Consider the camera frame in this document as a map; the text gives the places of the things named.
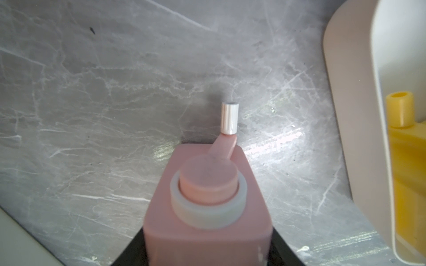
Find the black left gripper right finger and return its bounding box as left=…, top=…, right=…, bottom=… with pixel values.
left=267, top=228, right=305, bottom=266

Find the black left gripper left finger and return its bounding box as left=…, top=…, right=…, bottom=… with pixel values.
left=111, top=228, right=148, bottom=266

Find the pink pencil sharpener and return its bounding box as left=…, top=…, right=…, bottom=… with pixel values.
left=143, top=103, right=273, bottom=266

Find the yellow pencil sharpener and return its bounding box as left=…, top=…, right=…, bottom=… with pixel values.
left=386, top=92, right=426, bottom=257

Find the white left storage tray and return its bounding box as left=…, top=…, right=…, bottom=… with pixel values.
left=1, top=209, right=63, bottom=266

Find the white storage tray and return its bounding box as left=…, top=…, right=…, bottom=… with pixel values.
left=1, top=209, right=63, bottom=266
left=323, top=1, right=426, bottom=266

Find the white right storage tray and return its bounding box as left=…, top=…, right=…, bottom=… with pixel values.
left=323, top=1, right=426, bottom=266

